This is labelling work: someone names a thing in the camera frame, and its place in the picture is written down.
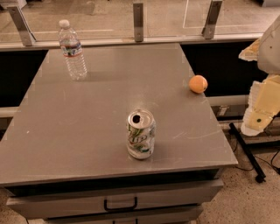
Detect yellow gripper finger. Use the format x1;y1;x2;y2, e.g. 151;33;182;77
241;74;280;137
238;39;260;61

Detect orange fruit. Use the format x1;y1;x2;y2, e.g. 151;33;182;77
189;75;208;94

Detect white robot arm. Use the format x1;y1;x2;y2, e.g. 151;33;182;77
239;16;280;137

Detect clear plastic water bottle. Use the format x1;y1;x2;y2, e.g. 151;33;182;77
59;19;88;81

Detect black stand leg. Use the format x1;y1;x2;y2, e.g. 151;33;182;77
229;122;266;183

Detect green white soda can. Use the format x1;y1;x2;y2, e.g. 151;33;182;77
126;109;156;159

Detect grey upper drawer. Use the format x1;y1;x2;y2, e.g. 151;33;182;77
7;179;223;219

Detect grey drawer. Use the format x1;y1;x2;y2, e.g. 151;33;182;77
7;179;223;219
45;206;203;224

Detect grey lower drawer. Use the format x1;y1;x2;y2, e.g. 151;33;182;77
45;206;203;224

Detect right metal railing bracket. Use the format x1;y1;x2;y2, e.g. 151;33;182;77
201;0;223;39

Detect metal railing bracket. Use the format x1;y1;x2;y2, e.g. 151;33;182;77
201;0;223;39
7;5;36;46
133;3;144;42

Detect black floor cable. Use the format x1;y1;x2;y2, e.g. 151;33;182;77
231;136;280;176

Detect middle metal railing bracket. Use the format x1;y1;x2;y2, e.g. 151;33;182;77
133;3;144;42

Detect black drawer handle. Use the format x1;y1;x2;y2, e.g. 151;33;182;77
103;197;138;213

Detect left metal railing bracket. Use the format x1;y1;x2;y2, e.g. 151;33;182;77
7;5;36;46

